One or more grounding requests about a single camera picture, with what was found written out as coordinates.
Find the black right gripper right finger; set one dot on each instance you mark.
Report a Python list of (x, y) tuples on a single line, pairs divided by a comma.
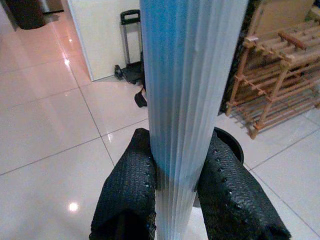
[(232, 200)]

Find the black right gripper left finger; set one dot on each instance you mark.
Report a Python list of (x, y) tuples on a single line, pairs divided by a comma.
[(127, 190)]

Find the black round bucket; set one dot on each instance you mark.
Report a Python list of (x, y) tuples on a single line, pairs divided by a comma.
[(236, 150)]

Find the wooden slatted shoe rack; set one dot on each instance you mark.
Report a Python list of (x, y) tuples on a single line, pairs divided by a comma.
[(272, 82)]

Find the cream white cabinet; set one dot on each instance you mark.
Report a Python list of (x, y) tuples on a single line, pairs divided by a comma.
[(107, 37)]

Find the brown cardboard panel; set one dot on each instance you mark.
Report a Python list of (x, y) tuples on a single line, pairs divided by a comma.
[(280, 15)]

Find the dark trash can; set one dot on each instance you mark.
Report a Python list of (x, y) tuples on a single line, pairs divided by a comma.
[(27, 15)]

